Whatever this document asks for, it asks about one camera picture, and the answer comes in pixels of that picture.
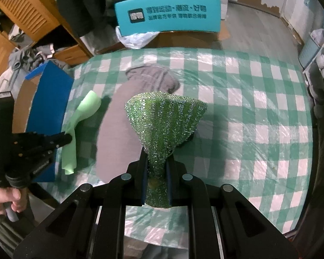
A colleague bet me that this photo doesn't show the green glitter scrub cloth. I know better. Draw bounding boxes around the green glitter scrub cloth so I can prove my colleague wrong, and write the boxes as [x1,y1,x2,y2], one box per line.
[124,92,208,209]

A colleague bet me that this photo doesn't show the teal printed cardboard box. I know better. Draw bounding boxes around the teal printed cardboard box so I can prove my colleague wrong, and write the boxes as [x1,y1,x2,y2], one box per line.
[96,0,230,56]

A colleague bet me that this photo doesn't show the white bin liner bag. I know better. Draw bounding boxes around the white bin liner bag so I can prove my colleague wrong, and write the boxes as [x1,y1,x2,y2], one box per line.
[309,28,324,43]

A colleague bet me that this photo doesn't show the grey cloth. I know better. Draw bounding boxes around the grey cloth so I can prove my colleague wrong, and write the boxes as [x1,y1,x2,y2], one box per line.
[97,65,181,178]

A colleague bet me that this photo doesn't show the light blue bin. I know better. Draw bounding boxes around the light blue bin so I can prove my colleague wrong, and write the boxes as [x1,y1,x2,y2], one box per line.
[298,36,323,68]

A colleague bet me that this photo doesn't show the blue cardboard box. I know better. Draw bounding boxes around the blue cardboard box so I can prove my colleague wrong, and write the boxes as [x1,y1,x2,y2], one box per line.
[12,60,74,183]

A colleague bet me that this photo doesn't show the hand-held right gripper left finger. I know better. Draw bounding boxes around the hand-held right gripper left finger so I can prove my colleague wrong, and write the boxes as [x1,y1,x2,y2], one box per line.
[13,150,149,259]

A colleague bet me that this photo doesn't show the light green cloth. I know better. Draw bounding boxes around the light green cloth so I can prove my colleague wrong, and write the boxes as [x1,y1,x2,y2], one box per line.
[61,90,102,175]

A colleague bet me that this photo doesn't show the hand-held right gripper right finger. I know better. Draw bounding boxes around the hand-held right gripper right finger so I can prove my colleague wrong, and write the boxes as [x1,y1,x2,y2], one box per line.
[166,156,299,259]

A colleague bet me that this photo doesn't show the grey clothing pile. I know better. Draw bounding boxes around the grey clothing pile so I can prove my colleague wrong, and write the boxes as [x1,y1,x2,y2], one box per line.
[0,44,71,101]

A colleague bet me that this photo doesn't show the wooden cabinet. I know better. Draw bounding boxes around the wooden cabinet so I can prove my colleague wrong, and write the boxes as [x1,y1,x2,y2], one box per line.
[0,0,93,83]

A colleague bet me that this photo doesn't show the white plastic bag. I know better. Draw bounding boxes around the white plastic bag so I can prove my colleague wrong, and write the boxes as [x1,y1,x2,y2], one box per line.
[116,27,162,50]

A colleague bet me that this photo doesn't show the dark jacket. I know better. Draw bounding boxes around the dark jacket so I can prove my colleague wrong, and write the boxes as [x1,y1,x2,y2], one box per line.
[47,0,120,37]

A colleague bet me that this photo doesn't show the person's left hand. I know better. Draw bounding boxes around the person's left hand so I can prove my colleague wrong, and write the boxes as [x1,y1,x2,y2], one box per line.
[0,187,28,217]

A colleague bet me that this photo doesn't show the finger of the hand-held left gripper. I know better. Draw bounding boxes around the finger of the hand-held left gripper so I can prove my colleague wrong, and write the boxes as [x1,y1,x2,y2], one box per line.
[12,131,73,147]
[14,144,62,168]

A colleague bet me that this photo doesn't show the green checkered tablecloth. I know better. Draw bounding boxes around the green checkered tablecloth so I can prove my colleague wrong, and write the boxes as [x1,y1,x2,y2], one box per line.
[39,47,314,249]

